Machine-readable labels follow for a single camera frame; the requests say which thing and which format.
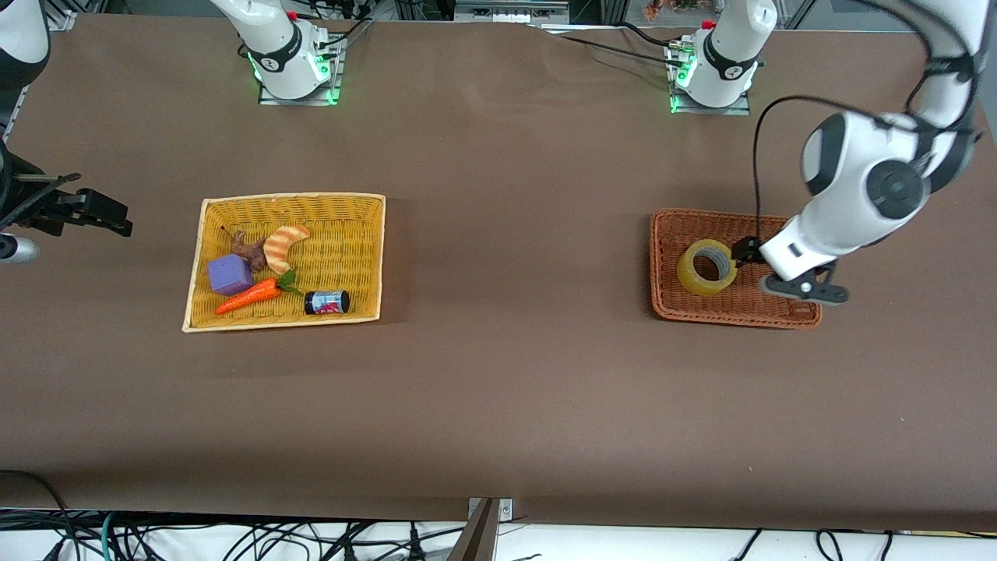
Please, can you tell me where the yellowish clear tape roll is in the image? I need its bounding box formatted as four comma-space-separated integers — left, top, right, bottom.
676, 239, 738, 298

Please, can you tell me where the brown wicker basket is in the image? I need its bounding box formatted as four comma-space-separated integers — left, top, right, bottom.
649, 208, 823, 330

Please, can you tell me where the purple foam cube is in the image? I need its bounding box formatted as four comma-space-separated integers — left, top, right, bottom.
206, 254, 255, 298

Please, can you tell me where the brown toy lion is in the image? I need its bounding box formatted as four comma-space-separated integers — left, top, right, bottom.
220, 226, 270, 273

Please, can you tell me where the orange toy carrot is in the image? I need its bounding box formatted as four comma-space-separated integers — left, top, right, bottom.
215, 268, 303, 316

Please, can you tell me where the striped toy croissant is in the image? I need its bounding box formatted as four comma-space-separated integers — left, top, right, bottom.
263, 224, 311, 275

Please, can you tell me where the small can with black cap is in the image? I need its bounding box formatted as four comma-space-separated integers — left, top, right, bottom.
304, 289, 351, 316

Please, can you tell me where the yellow wicker basket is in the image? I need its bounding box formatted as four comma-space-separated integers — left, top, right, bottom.
181, 192, 386, 333

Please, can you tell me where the grey equipment box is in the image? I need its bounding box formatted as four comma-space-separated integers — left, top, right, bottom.
454, 0, 571, 24

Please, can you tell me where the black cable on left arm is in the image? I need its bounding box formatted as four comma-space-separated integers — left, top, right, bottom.
751, 95, 935, 238

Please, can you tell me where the aluminium frame profile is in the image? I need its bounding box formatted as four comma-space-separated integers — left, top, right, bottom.
16, 9, 76, 118

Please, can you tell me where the black cable across table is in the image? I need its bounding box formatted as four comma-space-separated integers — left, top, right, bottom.
557, 31, 678, 65

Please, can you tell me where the black looped floor cable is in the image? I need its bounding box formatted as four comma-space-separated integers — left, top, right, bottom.
0, 469, 83, 561

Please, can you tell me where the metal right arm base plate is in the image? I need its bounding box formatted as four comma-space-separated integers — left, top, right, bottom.
259, 35, 345, 106

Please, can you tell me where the metal table edge bracket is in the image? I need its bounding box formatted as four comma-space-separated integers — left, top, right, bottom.
467, 497, 513, 524

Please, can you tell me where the dark angled post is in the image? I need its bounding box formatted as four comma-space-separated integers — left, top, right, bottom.
448, 499, 501, 561

